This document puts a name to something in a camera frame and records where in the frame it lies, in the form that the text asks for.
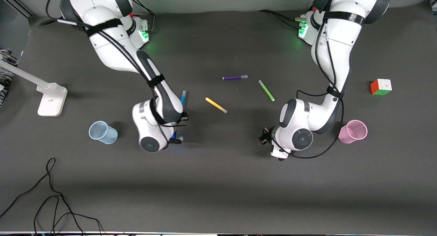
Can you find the translucent blue plastic cup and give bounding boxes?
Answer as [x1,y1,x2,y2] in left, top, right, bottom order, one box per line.
[88,121,119,145]

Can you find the black arm hose cable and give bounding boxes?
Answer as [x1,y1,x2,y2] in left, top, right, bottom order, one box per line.
[265,0,345,160]
[46,0,188,128]

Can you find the translucent pink plastic cup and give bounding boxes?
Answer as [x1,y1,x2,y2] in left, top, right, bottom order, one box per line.
[338,120,368,144]

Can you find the yellow marker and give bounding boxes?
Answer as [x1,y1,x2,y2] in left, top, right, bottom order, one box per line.
[205,97,228,114]

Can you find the black right arm hose cable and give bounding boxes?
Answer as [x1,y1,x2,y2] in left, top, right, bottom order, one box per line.
[46,0,188,128]

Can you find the patterned grey fabric object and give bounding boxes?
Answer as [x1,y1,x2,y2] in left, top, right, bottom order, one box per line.
[0,49,18,109]

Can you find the white stand with flat base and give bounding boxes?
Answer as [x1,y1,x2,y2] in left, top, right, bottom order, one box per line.
[0,59,68,117]

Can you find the black left arm base cables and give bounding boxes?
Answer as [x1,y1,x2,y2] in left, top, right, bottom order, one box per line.
[258,0,320,29]

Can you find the green marker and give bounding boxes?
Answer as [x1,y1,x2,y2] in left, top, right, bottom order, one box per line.
[258,80,275,102]

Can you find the multicoloured puzzle cube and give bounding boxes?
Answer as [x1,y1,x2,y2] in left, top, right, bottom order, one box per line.
[370,79,393,96]

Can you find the black left arm hose cable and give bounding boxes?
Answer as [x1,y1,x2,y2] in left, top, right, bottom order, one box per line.
[265,0,345,160]

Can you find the black right arm base cables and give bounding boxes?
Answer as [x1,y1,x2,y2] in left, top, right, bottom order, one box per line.
[130,0,156,33]

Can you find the black arm base cables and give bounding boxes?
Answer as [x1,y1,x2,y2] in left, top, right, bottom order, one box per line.
[258,0,320,29]
[130,0,156,33]

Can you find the thin black loose cable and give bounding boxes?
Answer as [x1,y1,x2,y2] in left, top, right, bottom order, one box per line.
[0,157,103,236]

